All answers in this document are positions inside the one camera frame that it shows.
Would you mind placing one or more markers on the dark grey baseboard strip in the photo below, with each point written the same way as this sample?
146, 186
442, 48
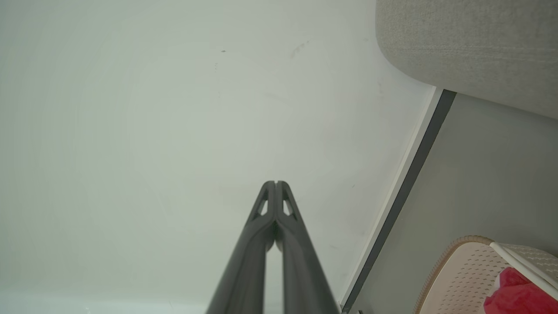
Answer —
405, 187

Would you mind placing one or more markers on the light grey fabric sofa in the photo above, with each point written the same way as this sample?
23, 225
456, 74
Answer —
479, 43

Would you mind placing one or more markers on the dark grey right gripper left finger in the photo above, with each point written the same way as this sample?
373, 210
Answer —
244, 270

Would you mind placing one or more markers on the plain red garment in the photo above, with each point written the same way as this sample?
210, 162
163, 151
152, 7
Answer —
518, 296

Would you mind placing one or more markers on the beige perforated laundry basket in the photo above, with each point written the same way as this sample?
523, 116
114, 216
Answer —
457, 279

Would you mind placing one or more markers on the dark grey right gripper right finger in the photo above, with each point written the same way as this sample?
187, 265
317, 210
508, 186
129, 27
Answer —
305, 279

